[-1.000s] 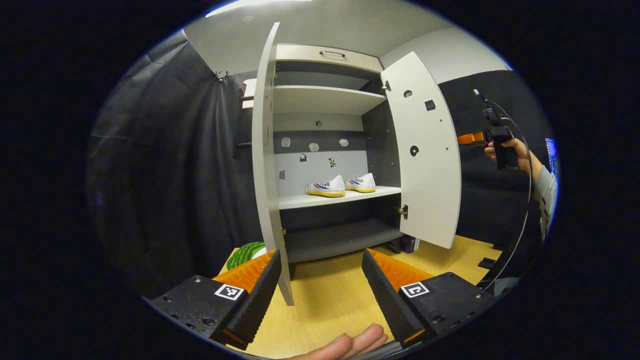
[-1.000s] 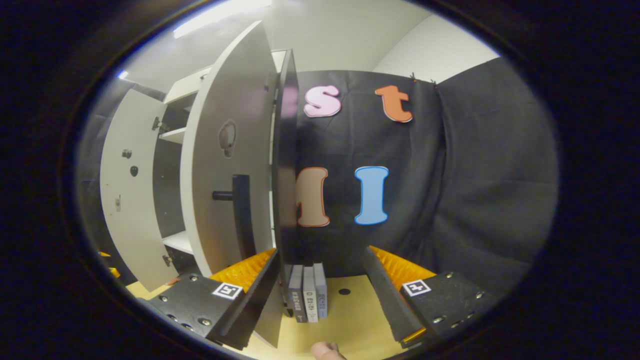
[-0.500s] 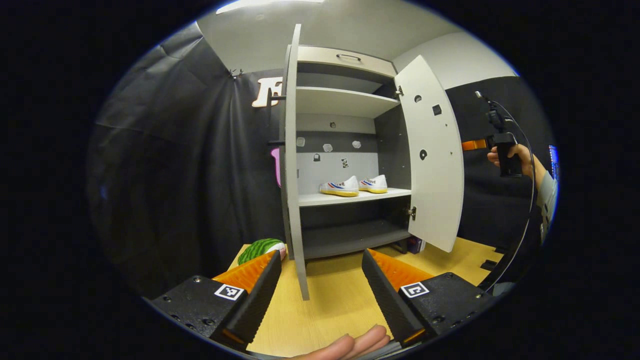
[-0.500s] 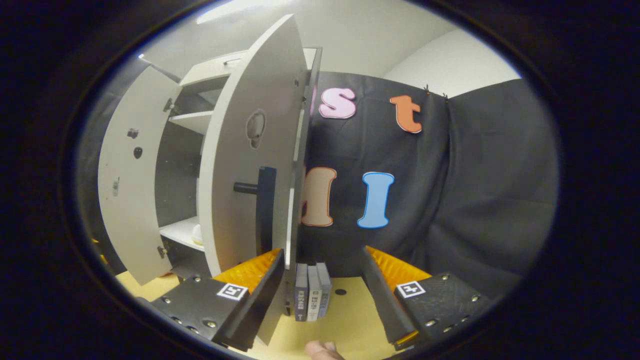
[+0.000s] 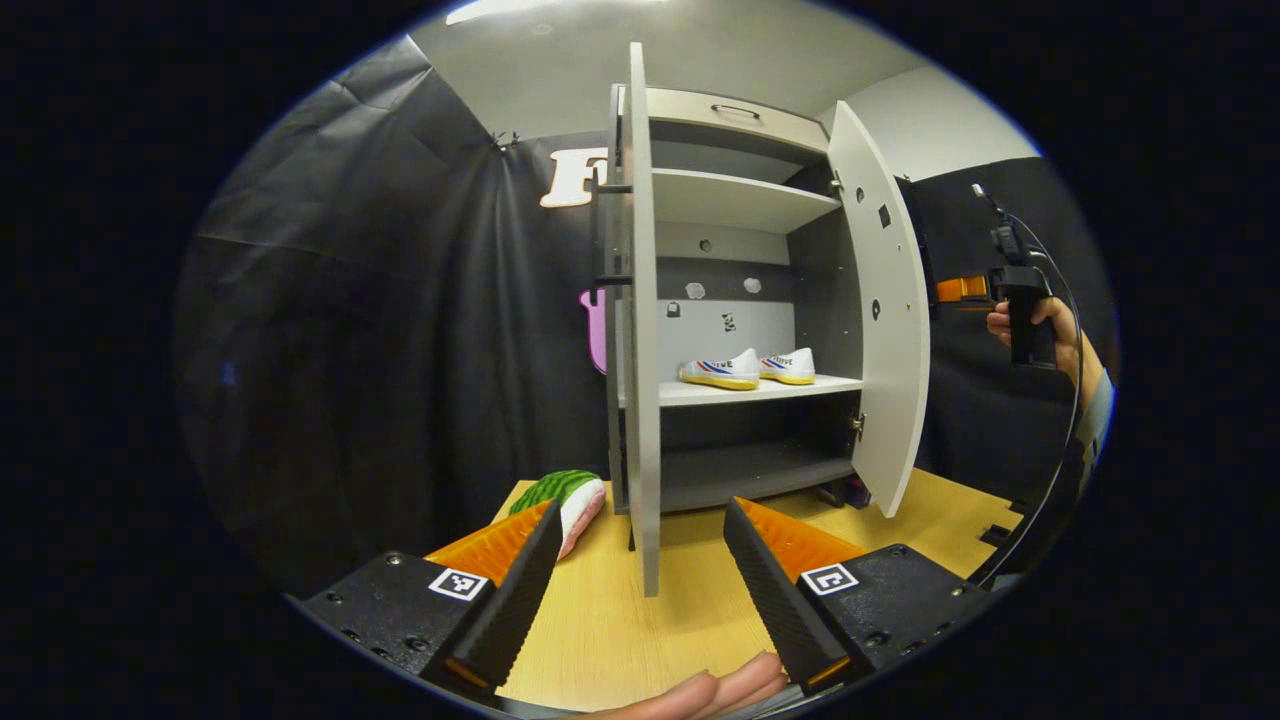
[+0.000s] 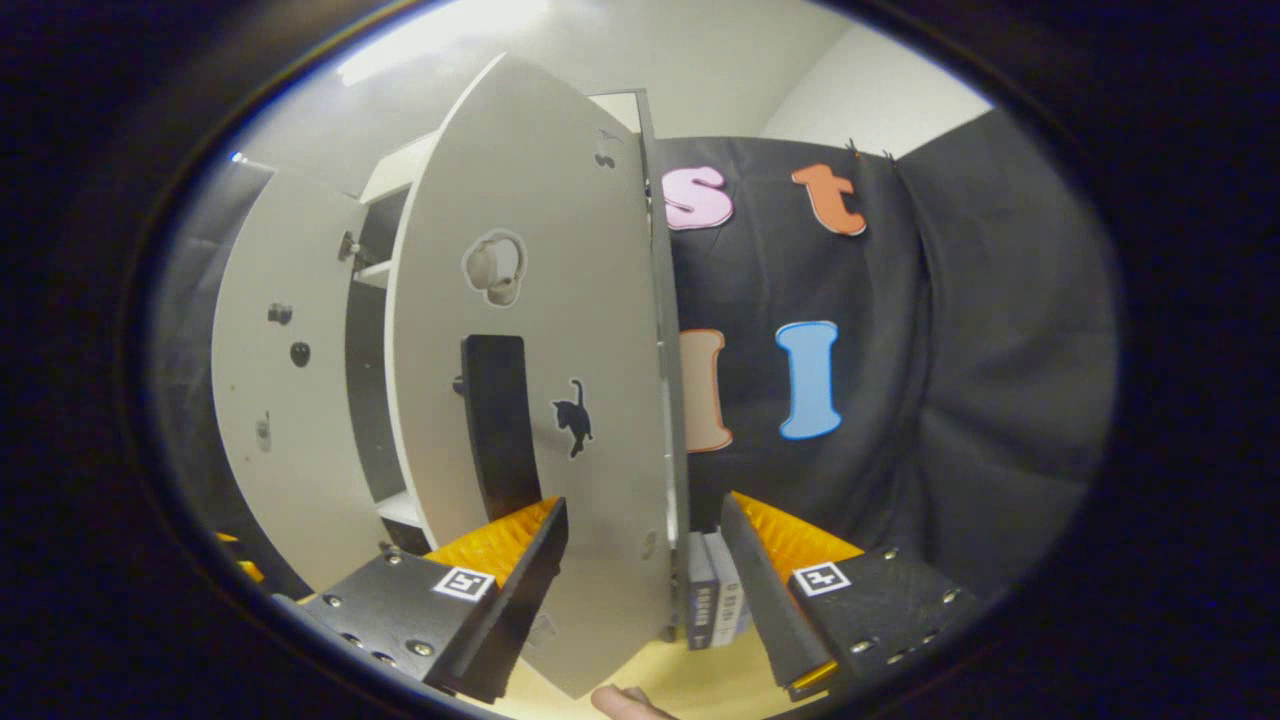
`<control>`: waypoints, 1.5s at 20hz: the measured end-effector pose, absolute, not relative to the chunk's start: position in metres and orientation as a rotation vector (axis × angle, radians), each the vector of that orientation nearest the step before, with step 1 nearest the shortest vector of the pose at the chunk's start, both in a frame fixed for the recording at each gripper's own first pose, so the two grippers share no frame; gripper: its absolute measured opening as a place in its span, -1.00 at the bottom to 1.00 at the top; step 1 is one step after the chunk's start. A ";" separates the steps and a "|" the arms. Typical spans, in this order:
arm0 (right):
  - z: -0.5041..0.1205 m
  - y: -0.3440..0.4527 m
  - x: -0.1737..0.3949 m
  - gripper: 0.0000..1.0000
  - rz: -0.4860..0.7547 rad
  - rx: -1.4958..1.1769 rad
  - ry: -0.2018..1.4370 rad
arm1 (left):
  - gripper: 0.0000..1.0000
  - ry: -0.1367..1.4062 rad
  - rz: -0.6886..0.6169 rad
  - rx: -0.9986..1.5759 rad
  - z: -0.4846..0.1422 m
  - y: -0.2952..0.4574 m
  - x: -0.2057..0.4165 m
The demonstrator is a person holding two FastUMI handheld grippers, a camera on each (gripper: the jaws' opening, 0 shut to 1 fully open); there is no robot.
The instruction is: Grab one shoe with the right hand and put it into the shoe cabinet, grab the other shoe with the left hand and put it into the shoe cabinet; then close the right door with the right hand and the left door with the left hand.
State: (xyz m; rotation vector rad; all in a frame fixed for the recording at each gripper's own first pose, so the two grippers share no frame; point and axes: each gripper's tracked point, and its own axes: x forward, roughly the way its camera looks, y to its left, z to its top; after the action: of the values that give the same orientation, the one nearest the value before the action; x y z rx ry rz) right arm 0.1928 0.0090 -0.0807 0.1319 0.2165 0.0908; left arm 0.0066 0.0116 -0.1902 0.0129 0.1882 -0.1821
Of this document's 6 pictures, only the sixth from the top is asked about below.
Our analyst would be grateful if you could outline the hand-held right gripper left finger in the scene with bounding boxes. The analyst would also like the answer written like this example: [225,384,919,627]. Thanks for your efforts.
[297,497,569,705]

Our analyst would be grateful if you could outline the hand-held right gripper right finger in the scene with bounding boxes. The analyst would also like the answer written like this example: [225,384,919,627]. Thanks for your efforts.
[720,490,986,701]

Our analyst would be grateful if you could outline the white cabinet door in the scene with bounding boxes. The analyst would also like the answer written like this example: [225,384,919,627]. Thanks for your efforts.
[210,175,401,593]
[385,52,691,699]

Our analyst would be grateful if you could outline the white shoe cabinet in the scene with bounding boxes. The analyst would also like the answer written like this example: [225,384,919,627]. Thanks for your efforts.
[340,88,693,641]

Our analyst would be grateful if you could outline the white cabinet drawer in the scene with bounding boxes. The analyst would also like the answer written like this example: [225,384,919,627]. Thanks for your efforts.
[358,130,441,206]

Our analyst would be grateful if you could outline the white box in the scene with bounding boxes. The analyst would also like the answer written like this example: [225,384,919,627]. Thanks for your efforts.
[705,528,753,646]

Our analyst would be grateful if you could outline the grey box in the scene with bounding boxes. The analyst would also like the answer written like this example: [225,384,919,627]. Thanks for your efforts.
[686,530,723,651]

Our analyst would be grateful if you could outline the black backdrop cloth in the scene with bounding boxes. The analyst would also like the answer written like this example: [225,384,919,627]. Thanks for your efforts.
[150,110,1121,601]

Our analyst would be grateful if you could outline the black door handle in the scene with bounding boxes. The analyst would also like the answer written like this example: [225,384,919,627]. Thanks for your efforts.
[460,335,546,523]

